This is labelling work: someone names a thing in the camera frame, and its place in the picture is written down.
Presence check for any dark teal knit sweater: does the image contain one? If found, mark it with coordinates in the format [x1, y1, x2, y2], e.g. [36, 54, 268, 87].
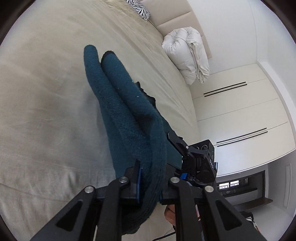
[83, 45, 182, 235]

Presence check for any person's right hand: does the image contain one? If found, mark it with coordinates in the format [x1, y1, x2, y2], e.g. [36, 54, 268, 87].
[164, 204, 176, 226]

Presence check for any dark tv cabinet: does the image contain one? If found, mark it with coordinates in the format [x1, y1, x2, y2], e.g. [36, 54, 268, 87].
[217, 171, 273, 211]

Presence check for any white wardrobe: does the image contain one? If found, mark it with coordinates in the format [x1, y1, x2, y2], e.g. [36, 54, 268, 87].
[190, 64, 295, 177]

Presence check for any beige bed sheet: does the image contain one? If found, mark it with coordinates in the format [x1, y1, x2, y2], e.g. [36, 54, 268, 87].
[1, 1, 200, 240]

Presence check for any folded white duvet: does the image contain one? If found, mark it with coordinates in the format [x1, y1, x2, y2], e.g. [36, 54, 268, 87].
[162, 27, 210, 85]

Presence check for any beige padded headboard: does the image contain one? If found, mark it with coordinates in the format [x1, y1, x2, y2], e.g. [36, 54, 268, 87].
[141, 0, 212, 58]

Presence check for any zebra print pillow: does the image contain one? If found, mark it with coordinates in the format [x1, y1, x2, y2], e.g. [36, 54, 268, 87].
[126, 0, 151, 21]

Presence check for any black cable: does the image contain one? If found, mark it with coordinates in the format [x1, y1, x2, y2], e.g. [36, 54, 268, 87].
[152, 225, 178, 241]

